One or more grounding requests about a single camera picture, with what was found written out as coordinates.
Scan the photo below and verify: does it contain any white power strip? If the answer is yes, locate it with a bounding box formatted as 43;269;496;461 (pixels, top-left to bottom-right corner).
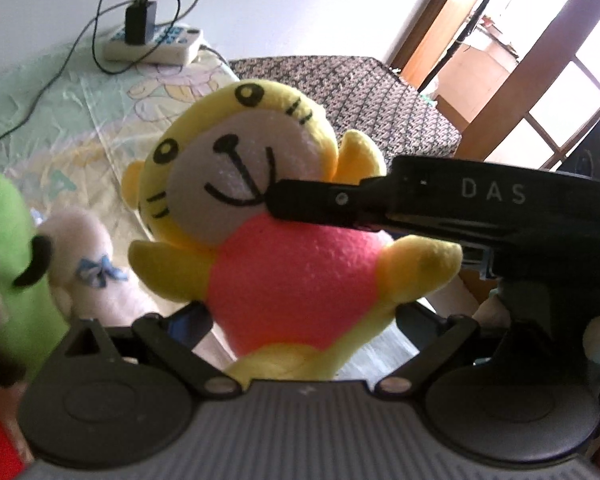
104;25;204;66

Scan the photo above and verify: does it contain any dark patterned blanket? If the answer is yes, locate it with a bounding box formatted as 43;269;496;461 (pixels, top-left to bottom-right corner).
227;55;464;171

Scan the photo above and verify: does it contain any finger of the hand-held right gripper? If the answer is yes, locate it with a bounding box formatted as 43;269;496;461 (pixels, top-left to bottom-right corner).
266;176;397;235

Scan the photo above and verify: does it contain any beige cabinet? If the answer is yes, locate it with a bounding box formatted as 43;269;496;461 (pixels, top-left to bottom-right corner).
436;42;520;127

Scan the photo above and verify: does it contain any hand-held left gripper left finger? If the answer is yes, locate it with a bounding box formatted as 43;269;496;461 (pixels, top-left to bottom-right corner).
55;301;243;401

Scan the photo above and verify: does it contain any wooden glazed door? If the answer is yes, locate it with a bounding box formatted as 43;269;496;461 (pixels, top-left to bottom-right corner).
459;0;600;173

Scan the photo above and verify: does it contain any white plush toy blue bow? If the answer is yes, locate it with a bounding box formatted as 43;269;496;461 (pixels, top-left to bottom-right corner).
42;207;157;331

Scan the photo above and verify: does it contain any black charger plug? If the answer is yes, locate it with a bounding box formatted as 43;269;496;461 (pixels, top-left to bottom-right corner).
124;0;159;46

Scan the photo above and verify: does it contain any wooden door frame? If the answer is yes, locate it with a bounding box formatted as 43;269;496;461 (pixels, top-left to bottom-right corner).
392;0;487;93

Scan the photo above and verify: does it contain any yellow tiger plush toy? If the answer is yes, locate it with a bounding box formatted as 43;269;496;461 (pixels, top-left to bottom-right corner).
120;77;463;385

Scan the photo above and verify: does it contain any green plush toy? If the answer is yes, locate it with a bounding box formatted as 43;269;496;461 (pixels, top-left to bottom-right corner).
0;170;72;386

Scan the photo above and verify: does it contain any black charger cable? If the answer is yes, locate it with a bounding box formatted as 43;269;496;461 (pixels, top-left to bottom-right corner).
0;0;183;168

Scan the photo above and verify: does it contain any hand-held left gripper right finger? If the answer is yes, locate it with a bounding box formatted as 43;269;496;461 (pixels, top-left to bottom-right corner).
375;301;578;397

